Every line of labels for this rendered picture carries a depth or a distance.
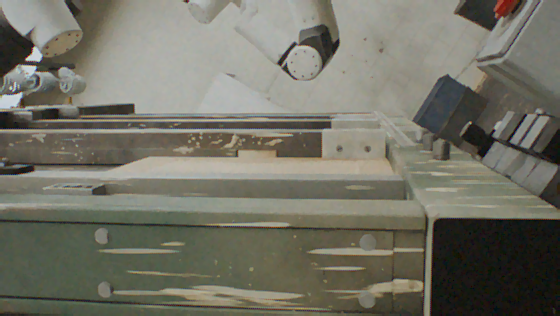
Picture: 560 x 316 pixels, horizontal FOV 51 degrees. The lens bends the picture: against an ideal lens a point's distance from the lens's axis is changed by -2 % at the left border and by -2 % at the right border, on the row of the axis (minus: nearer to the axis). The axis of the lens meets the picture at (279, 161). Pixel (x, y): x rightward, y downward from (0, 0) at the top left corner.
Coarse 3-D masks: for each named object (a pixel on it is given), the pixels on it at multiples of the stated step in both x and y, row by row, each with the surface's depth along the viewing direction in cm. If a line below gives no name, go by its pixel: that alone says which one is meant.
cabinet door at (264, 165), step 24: (120, 168) 105; (144, 168) 105; (168, 168) 107; (192, 168) 107; (216, 168) 106; (240, 168) 106; (264, 168) 106; (288, 168) 105; (312, 168) 105; (336, 168) 105; (360, 168) 102; (384, 168) 102
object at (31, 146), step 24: (0, 144) 127; (24, 144) 127; (48, 144) 126; (72, 144) 125; (96, 144) 125; (120, 144) 124; (144, 144) 123; (168, 144) 123; (192, 144) 122; (216, 144) 121; (240, 144) 121; (264, 144) 120; (288, 144) 119; (312, 144) 119; (336, 144) 118; (360, 144) 117; (384, 144) 117
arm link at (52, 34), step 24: (0, 0) 79; (24, 0) 78; (48, 0) 79; (72, 0) 85; (0, 24) 79; (24, 24) 78; (48, 24) 78; (72, 24) 80; (0, 48) 79; (24, 48) 81; (48, 48) 80
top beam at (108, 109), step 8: (88, 104) 252; (96, 104) 251; (104, 104) 249; (112, 104) 255; (120, 104) 264; (128, 104) 272; (0, 112) 173; (48, 112) 201; (56, 112) 206; (88, 112) 231; (96, 112) 238; (104, 112) 246; (112, 112) 254; (120, 112) 263; (128, 112) 272; (0, 120) 173; (0, 128) 173
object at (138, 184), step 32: (0, 192) 83; (32, 192) 82; (128, 192) 80; (160, 192) 80; (192, 192) 79; (224, 192) 78; (256, 192) 78; (288, 192) 77; (320, 192) 77; (352, 192) 76; (384, 192) 76
